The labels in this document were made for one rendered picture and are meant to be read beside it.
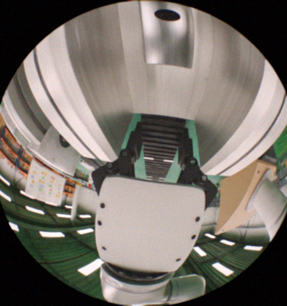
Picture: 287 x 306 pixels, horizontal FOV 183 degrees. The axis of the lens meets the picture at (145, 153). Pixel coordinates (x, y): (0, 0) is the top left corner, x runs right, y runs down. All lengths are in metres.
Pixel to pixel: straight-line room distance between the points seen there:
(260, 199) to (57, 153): 0.52
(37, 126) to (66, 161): 0.08
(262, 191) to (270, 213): 0.10
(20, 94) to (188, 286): 0.31
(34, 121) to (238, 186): 0.49
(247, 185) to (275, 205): 0.17
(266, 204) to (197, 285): 0.30
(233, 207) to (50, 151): 0.46
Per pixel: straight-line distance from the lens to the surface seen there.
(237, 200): 0.38
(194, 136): 0.17
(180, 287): 0.18
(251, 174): 0.34
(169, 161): 0.18
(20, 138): 1.61
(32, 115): 0.16
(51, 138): 0.16
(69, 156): 0.18
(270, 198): 0.40
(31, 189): 3.14
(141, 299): 0.16
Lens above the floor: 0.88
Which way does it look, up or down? 27 degrees down
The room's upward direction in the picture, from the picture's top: 169 degrees counter-clockwise
